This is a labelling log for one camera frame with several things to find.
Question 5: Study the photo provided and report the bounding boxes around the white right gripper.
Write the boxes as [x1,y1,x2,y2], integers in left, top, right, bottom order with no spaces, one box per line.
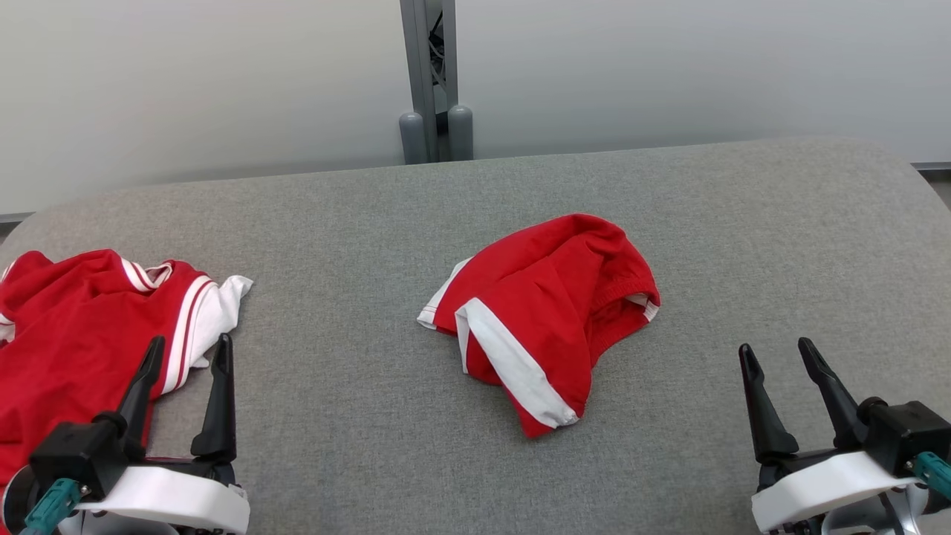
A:
[739,338,922,535]

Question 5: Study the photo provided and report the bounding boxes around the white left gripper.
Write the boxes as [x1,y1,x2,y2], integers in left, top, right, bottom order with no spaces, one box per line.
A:
[59,334,251,535]

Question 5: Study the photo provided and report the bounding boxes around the red basketball jersey white trim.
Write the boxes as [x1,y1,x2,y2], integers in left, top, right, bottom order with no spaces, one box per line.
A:
[0,250,253,491]

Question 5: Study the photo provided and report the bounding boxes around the red shorts with white stripe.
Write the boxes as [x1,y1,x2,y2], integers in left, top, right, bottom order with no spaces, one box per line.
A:
[418,214,660,439]

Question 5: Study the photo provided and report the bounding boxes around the teal right camera connector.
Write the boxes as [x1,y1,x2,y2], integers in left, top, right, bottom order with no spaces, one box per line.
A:
[912,452,951,499]

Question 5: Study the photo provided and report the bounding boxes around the teal camera connector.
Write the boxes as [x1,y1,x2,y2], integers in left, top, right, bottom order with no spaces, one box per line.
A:
[21,478,81,535]
[912,452,951,499]

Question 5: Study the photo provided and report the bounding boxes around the teal left camera connector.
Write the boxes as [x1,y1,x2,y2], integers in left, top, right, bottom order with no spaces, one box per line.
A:
[21,478,81,535]

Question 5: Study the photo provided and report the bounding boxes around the grey cylindrical post foot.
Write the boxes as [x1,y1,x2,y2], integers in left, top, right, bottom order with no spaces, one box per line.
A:
[447,105,475,161]
[399,111,429,165]

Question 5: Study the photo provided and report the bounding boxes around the grey metal partition post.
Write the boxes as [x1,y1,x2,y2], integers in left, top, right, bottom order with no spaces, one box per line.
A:
[399,0,458,161]

